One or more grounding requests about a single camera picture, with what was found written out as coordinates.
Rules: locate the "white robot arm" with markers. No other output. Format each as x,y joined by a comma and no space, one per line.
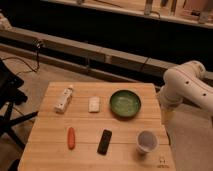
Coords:
184,81

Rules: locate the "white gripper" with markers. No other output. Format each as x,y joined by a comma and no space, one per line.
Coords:
166,115

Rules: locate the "white bottle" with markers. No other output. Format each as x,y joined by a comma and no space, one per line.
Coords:
63,100

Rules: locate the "green ceramic bowl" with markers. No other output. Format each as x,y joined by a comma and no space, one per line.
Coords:
125,103

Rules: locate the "orange carrot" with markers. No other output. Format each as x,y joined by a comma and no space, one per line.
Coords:
71,138

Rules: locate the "black remote control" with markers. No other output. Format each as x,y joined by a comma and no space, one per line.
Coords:
104,142

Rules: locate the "white rectangular block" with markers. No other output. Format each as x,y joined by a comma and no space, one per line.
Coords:
94,104

